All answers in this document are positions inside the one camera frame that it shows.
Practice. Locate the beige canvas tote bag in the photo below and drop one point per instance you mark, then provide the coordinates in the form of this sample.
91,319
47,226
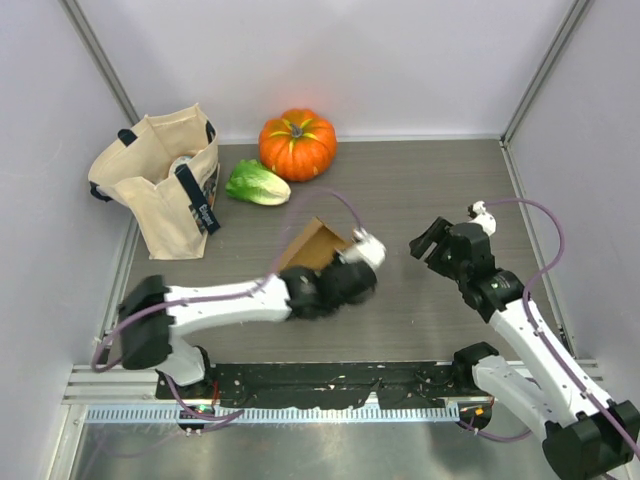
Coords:
165,169

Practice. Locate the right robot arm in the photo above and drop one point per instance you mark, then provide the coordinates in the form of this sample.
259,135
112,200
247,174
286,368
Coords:
583,431

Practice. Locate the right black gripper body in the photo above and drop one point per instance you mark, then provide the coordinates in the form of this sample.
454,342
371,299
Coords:
440,259

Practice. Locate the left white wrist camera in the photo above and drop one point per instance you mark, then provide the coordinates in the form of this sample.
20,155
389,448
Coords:
365,247

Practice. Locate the brown cardboard paper box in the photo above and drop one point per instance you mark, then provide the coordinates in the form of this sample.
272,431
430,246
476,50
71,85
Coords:
312,250

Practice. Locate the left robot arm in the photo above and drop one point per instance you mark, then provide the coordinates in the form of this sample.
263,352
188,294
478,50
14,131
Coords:
155,318

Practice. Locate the orange pumpkin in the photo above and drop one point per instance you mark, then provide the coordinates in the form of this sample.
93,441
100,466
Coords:
298,146

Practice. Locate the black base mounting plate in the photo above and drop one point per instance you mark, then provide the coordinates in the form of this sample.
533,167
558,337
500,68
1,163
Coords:
330,386

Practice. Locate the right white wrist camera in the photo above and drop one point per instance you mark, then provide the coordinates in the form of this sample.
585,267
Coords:
478,214

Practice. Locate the green lettuce head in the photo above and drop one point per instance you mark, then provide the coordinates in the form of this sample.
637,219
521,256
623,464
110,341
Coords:
251,181

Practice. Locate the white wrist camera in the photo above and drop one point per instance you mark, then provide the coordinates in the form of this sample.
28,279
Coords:
365,247
478,214

